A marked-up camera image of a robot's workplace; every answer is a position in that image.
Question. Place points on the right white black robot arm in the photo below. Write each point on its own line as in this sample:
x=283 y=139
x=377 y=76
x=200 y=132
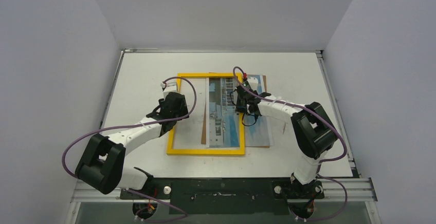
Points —
x=313 y=129

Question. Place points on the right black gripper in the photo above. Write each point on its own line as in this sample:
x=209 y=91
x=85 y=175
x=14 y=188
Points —
x=243 y=99

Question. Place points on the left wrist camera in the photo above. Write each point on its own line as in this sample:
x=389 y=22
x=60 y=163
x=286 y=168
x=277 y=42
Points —
x=169 y=87

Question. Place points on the blue building photo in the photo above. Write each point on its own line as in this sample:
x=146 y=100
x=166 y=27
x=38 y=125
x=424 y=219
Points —
x=221 y=127

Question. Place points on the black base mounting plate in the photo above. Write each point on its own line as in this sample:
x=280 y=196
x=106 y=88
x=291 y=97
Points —
x=275 y=195

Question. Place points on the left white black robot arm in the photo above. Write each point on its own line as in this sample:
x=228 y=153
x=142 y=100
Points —
x=102 y=162

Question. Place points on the yellow wooden photo frame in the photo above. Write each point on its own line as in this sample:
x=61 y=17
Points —
x=205 y=152

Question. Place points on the aluminium rail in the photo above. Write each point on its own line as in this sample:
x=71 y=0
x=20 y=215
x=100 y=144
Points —
x=358 y=189

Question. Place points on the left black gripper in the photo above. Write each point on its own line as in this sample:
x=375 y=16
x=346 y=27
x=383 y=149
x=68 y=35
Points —
x=183 y=112

